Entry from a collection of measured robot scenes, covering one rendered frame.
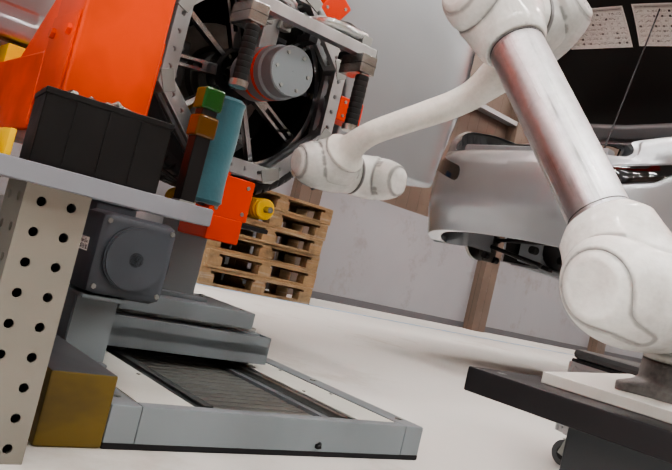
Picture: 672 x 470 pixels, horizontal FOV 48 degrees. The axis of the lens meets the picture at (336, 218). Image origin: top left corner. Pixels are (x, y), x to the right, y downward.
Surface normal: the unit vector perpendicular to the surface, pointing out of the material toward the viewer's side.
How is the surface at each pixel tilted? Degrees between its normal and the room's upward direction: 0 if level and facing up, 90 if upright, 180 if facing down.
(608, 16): 146
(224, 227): 90
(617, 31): 141
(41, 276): 90
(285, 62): 90
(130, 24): 90
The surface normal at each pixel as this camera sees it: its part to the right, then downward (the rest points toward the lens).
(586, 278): -0.75, -0.07
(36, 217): 0.61, 0.10
